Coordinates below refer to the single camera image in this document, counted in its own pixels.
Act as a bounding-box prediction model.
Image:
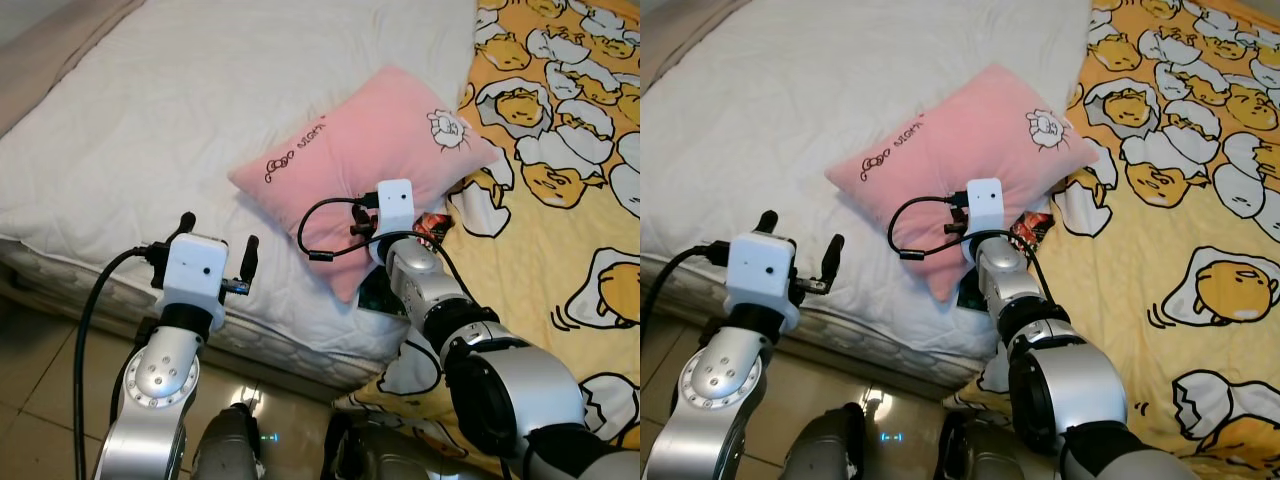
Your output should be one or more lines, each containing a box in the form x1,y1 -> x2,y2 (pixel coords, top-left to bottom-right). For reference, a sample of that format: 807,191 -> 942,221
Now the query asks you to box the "pink plush pillow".
825,64 -> 1101,304
228,66 -> 501,306

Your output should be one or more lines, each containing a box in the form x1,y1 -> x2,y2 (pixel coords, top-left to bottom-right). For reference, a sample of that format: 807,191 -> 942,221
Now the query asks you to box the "red green snack packet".
358,212 -> 457,317
955,210 -> 1057,309

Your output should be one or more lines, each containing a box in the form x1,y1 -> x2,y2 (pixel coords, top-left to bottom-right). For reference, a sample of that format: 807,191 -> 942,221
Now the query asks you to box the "white quilted mattress pad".
640,0 -> 1096,361
0,0 -> 479,366

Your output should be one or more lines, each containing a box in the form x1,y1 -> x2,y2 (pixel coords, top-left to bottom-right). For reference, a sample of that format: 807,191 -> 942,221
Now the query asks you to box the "grey robot right leg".
320,415 -> 471,480
940,410 -> 1061,480

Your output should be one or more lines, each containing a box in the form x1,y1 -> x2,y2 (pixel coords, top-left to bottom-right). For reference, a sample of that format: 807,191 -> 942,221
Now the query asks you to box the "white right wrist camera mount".
375,180 -> 416,241
965,178 -> 1006,239

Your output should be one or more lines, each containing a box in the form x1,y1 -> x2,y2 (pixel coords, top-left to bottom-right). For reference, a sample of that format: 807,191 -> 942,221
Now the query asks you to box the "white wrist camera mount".
965,178 -> 1006,239
160,235 -> 229,311
727,232 -> 798,306
375,180 -> 416,241

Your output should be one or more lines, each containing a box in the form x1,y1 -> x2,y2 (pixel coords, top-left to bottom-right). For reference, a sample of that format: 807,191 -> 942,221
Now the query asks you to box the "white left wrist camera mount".
160,235 -> 229,311
727,232 -> 798,306

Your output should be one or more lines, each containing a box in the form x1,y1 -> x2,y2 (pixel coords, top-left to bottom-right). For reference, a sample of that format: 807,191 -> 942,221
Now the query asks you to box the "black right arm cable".
297,197 -> 481,311
887,195 -> 1061,311

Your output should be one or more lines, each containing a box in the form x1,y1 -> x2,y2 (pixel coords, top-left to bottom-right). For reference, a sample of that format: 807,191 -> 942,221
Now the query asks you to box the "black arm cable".
887,195 -> 1061,311
297,197 -> 481,311
640,243 -> 731,336
72,243 -> 166,480

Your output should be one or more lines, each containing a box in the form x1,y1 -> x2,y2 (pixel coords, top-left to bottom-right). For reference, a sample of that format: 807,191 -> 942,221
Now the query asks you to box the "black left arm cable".
640,243 -> 731,336
72,243 -> 166,480

